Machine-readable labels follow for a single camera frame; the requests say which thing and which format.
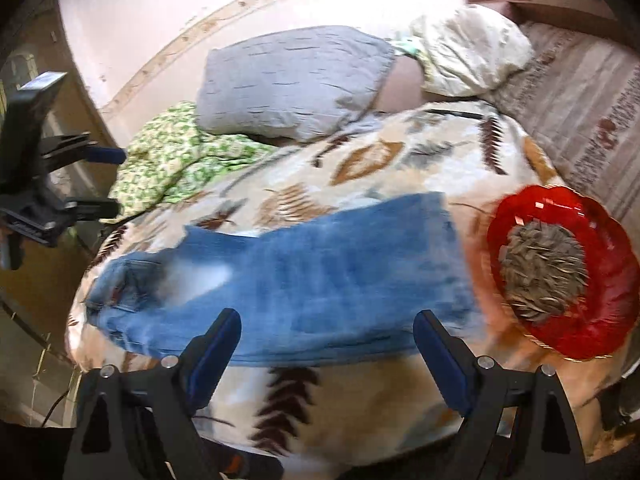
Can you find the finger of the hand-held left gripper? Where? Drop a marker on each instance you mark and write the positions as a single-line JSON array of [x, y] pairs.
[[92, 210], [107, 155]]

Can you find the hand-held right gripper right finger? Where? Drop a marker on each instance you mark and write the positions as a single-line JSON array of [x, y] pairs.
[[445, 355]]

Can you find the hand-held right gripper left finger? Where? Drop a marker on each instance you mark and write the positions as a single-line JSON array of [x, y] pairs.
[[210, 355]]

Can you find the blue denim pants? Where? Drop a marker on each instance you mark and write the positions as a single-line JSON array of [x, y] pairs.
[[325, 285]]

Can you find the green checkered quilt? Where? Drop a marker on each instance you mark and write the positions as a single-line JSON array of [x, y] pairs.
[[165, 160]]

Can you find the leaf print blanket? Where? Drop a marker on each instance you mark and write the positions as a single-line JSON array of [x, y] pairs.
[[350, 400]]

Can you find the pile of sunflower seeds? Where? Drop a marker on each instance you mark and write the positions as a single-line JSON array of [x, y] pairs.
[[542, 270]]

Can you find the red glass bowl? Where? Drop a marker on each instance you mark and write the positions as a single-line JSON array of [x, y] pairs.
[[590, 320]]

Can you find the dark wooden glass door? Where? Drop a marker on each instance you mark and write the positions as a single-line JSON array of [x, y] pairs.
[[25, 350]]

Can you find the grey quilted pillow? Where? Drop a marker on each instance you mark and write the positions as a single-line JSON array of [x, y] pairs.
[[290, 80]]

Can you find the black pen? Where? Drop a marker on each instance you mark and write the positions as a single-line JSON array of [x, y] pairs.
[[455, 112]]

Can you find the white floral pillow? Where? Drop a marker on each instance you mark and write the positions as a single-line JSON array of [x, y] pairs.
[[470, 50]]

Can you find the light green cloth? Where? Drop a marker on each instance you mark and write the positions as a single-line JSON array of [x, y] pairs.
[[407, 46]]

